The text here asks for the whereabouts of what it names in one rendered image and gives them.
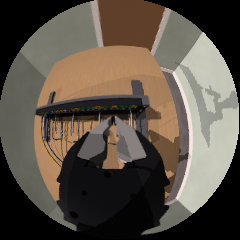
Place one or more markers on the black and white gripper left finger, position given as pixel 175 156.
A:
pixel 92 146

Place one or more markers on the black network port rack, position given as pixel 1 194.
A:
pixel 96 105

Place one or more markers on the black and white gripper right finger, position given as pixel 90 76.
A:
pixel 134 147

